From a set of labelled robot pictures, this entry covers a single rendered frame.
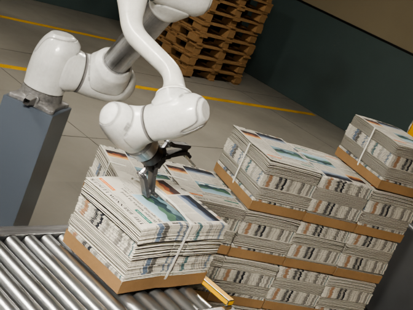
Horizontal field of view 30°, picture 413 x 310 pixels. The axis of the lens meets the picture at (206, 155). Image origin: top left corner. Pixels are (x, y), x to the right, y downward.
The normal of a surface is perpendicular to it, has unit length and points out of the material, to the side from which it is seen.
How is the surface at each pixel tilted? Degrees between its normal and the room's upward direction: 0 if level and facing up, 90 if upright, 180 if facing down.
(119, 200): 3
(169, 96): 56
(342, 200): 90
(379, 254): 90
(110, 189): 4
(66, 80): 96
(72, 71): 84
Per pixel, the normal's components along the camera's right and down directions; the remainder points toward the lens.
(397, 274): -0.85, -0.22
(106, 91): 0.04, 0.88
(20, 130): -0.18, 0.22
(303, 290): 0.36, 0.40
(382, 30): -0.65, -0.04
